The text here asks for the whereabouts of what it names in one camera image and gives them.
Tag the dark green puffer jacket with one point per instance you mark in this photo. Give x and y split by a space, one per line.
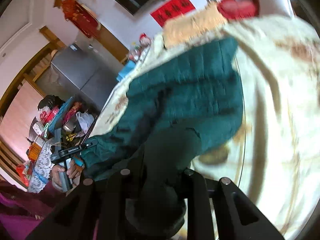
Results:
177 111

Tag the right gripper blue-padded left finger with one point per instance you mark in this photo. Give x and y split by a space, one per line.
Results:
113 223

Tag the pig plush toy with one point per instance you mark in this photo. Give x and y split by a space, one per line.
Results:
144 40

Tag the white square pillow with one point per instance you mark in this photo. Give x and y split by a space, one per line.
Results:
276 7

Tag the grey refrigerator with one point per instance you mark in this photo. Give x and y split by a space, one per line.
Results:
87 73

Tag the person's left hand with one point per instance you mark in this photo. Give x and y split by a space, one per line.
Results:
73 173

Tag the yellow fringed pillow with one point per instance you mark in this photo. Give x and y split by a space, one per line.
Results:
183 28

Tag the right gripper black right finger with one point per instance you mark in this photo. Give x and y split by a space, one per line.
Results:
199 192

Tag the floral cream bed blanket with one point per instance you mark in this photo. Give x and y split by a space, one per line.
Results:
274 157

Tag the red Chinese banner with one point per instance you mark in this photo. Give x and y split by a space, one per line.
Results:
172 9

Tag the blue paper bag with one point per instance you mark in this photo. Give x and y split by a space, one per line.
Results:
129 66

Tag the red ruffled heart pillow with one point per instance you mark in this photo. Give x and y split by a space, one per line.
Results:
236 10

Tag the red hanging decoration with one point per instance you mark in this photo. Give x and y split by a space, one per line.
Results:
81 18

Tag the white plastic bag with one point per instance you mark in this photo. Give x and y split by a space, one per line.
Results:
85 120

